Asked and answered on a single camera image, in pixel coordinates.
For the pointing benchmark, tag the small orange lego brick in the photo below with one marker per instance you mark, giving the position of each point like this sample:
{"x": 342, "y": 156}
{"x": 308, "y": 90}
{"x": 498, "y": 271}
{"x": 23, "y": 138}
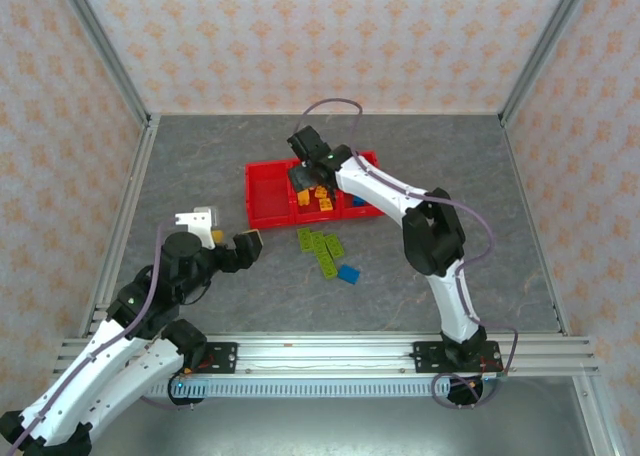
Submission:
{"x": 320, "y": 192}

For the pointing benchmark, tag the blue lego brick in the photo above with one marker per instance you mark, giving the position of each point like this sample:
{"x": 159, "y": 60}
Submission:
{"x": 358, "y": 201}
{"x": 348, "y": 274}

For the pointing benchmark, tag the red three-compartment bin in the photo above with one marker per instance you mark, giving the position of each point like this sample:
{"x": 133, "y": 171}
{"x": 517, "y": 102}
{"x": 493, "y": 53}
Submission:
{"x": 267, "y": 196}

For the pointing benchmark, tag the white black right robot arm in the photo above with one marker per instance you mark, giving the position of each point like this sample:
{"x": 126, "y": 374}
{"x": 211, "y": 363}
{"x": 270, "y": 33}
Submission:
{"x": 375, "y": 188}

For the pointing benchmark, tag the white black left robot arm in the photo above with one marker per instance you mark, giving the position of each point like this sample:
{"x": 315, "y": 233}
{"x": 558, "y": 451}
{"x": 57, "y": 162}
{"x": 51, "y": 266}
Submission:
{"x": 100, "y": 371}

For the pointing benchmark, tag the grey metal base panel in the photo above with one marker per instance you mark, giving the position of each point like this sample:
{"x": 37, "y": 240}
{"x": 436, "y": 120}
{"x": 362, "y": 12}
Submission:
{"x": 325, "y": 426}

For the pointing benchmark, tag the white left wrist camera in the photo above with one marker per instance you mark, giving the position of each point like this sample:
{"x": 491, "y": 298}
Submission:
{"x": 197, "y": 221}

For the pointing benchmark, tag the aluminium side rail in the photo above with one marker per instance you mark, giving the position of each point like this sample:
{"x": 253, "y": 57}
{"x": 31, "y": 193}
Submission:
{"x": 120, "y": 226}
{"x": 537, "y": 236}

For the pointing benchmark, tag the thin aluminium back rail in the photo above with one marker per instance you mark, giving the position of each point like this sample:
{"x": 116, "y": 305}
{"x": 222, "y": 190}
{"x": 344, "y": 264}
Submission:
{"x": 225, "y": 113}

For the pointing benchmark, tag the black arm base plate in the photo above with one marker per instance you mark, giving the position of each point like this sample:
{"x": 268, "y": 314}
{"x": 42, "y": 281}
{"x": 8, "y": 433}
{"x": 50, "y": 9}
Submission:
{"x": 220, "y": 357}
{"x": 430, "y": 358}

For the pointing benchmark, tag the aluminium front mounting rail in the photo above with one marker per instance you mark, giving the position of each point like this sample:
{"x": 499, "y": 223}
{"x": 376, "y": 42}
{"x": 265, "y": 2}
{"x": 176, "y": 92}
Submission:
{"x": 325, "y": 356}

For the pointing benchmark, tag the aluminium frame post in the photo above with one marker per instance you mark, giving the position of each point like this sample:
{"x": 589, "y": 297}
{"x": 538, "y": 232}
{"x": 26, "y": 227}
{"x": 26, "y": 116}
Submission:
{"x": 545, "y": 46}
{"x": 102, "y": 41}

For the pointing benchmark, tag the aluminium frame leg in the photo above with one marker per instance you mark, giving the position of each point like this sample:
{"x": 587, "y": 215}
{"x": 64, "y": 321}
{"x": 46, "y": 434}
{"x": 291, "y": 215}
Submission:
{"x": 595, "y": 416}

